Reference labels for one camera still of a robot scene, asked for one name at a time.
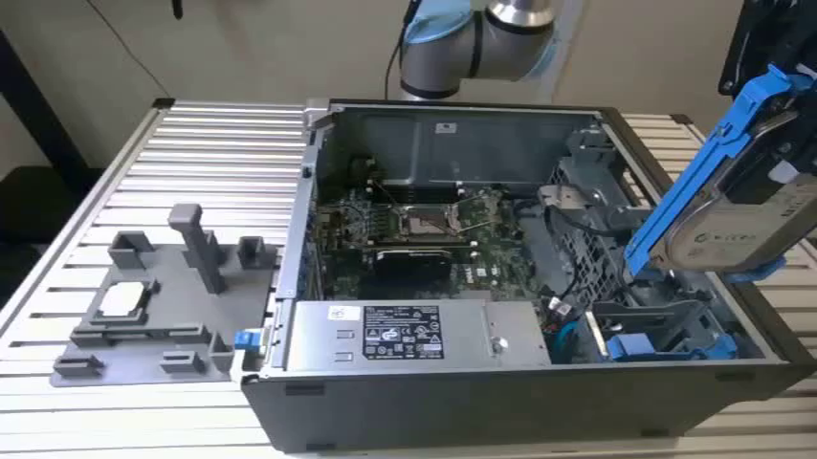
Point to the metal drive cage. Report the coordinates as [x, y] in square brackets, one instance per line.
[588, 201]

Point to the black RAM slot bank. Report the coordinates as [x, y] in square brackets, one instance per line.
[416, 192]

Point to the silver CPU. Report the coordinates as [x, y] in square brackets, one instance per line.
[125, 300]

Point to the blue disk carrier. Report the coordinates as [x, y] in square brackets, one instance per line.
[629, 346]

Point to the silver power supply unit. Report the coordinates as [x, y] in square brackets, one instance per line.
[510, 325]

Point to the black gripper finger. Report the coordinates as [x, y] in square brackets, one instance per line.
[776, 184]

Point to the black graphics card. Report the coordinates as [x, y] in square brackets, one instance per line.
[412, 268]

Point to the blue case latch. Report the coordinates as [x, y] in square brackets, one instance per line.
[246, 340]

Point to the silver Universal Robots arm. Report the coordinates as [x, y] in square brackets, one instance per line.
[441, 67]

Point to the CPU socket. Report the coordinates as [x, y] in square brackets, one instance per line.
[425, 225]

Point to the grey parts rack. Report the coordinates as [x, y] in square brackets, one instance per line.
[173, 306]

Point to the thin metal locking lever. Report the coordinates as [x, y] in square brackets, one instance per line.
[388, 193]

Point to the green motherboard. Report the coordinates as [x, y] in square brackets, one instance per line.
[505, 268]

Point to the black open PC case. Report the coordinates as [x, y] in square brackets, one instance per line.
[446, 411]

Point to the black furniture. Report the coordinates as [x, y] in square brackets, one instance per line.
[38, 201]

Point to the hard disk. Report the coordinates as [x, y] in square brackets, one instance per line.
[709, 229]

